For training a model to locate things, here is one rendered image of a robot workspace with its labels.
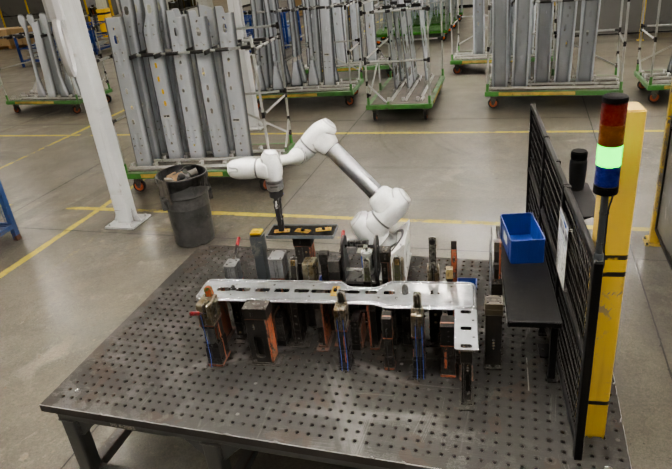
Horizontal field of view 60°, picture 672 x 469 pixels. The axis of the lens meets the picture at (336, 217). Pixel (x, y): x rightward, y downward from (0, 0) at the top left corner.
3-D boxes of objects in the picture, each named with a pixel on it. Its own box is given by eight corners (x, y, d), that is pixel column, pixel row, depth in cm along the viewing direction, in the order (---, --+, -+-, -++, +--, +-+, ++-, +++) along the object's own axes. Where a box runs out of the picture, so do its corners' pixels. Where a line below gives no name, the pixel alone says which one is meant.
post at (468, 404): (458, 410, 247) (458, 355, 235) (458, 392, 257) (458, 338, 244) (474, 411, 246) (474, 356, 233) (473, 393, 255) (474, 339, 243)
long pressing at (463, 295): (191, 303, 290) (190, 300, 289) (208, 279, 310) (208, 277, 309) (477, 311, 261) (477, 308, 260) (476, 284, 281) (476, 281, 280)
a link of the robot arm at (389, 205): (391, 225, 359) (417, 201, 352) (388, 231, 343) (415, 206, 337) (303, 137, 358) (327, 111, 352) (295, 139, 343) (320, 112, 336)
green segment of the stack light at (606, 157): (598, 168, 168) (600, 148, 166) (593, 160, 174) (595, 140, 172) (623, 168, 167) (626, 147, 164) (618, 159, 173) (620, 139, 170)
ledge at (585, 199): (564, 228, 241) (567, 189, 234) (552, 193, 273) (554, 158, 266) (603, 228, 238) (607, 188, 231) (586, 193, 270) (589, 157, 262)
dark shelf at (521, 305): (507, 327, 246) (507, 321, 245) (495, 230, 326) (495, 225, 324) (562, 329, 242) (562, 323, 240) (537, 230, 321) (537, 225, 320)
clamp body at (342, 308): (335, 372, 277) (327, 311, 262) (339, 355, 287) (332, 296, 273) (354, 373, 275) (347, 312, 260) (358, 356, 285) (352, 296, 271)
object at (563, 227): (563, 294, 239) (568, 227, 226) (555, 266, 259) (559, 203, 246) (568, 294, 238) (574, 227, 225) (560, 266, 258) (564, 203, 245)
